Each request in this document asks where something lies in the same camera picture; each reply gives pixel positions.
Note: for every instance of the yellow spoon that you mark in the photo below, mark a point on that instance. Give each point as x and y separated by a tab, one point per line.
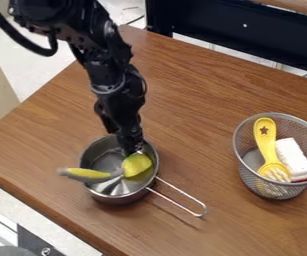
133	165

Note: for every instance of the silver pot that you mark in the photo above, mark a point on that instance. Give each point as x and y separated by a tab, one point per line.
115	176

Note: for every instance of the black metal frame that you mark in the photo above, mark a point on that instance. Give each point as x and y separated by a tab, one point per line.
249	30

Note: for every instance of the yellow toy fork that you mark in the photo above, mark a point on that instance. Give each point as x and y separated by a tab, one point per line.
267	146

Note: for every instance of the white toy cake slice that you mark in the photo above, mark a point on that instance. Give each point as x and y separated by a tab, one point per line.
293	160

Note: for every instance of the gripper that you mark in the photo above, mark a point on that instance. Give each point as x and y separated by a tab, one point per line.
123	124

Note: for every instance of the silver mesh basket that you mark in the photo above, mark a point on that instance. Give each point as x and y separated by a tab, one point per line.
267	190

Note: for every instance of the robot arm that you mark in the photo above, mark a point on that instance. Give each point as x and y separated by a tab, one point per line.
102	60

